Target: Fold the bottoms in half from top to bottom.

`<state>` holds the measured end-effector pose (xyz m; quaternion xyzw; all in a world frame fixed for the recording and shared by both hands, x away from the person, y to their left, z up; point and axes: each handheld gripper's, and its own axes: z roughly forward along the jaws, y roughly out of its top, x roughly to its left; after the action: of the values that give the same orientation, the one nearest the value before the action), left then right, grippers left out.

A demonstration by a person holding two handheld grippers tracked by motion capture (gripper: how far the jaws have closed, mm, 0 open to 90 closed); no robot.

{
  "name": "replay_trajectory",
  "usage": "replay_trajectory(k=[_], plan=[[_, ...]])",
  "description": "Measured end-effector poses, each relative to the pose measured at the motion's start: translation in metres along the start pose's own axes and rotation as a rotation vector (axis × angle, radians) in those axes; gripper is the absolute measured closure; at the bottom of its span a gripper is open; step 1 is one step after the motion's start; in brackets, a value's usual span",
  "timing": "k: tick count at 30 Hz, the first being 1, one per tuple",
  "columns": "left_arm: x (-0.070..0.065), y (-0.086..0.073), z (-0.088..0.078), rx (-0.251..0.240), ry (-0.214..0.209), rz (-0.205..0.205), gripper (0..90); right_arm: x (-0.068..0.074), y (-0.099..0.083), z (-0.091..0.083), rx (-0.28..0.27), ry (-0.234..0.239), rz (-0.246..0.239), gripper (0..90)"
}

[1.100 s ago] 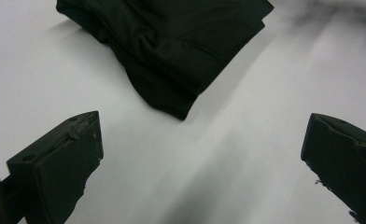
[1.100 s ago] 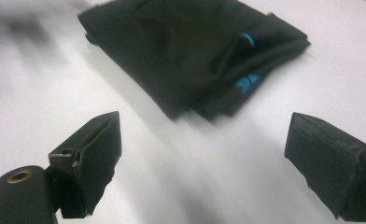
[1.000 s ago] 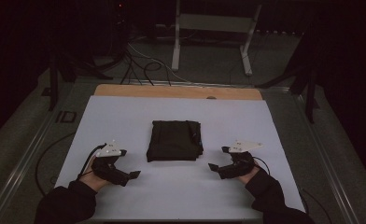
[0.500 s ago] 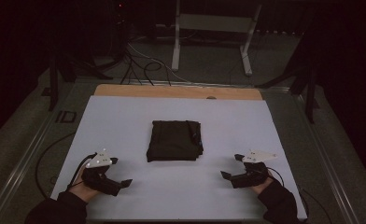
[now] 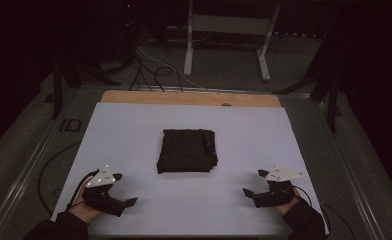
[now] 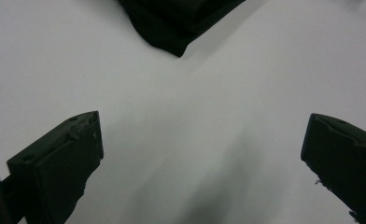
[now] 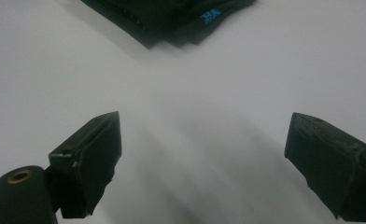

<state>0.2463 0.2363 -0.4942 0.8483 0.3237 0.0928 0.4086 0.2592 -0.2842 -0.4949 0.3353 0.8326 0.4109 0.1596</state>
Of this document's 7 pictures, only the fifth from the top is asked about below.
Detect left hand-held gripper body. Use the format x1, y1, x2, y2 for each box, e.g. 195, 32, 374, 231
82, 165, 128, 218

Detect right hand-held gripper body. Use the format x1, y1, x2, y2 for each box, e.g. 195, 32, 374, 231
252, 165, 304, 209

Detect black shorts with blue print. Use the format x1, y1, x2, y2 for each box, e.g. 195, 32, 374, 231
156, 128, 219, 175

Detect person's right hand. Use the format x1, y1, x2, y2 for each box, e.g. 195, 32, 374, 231
275, 188, 302, 216

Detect person's left hand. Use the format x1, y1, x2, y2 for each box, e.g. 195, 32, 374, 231
71, 186, 103, 224

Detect black tripod stand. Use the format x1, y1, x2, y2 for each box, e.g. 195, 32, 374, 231
51, 53, 122, 120
273, 33, 344, 134

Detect wooden table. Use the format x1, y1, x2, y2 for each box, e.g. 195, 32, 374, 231
100, 89, 282, 108

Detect grey metal stand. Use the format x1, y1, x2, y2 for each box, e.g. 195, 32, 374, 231
183, 0, 281, 82

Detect left hand-held gripper cable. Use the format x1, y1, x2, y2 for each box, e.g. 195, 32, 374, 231
65, 169, 100, 213

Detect hand-held gripper cable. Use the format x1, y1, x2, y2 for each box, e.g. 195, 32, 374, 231
292, 184, 332, 234
65, 169, 100, 213

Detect right hand-held gripper cable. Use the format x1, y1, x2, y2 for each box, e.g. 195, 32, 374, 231
292, 184, 332, 234

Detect black floor cable loop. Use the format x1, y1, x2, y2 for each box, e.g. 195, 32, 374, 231
36, 141, 82, 218

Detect metal floor rail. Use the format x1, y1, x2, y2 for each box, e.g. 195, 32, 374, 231
0, 116, 68, 240
313, 99, 387, 240

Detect black floor cable bundle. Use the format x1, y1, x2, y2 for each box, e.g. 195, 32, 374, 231
128, 43, 185, 93

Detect white floor cable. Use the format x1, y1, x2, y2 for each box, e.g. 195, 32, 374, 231
137, 45, 206, 90

